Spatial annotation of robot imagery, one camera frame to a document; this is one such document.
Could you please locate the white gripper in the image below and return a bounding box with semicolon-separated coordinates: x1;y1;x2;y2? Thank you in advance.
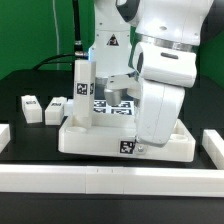
136;79;185;154

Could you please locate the white desk tabletop tray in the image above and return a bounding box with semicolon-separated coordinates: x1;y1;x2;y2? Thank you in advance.
58;112;195;162

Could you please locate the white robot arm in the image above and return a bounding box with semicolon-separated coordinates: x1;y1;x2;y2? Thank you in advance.
86;0;215;155

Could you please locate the white marker sheet with tags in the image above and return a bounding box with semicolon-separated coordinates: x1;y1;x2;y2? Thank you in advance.
63;98;138;116

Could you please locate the white right fence block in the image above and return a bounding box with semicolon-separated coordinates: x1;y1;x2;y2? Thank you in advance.
202;129;224;170

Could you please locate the white fence block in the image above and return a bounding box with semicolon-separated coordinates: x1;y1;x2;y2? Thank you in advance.
202;129;224;170
0;124;10;153

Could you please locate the white front fence bar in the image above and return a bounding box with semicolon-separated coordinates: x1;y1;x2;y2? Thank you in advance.
0;164;224;197

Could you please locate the white left fence block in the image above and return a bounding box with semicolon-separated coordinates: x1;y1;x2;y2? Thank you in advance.
0;124;10;153

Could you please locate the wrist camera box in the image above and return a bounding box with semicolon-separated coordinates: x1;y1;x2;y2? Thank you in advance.
104;75;140;106

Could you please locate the black cable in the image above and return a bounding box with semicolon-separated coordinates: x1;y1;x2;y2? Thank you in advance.
31;0;90;71

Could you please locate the white thin cable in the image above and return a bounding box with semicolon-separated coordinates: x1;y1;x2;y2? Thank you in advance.
51;0;61;71

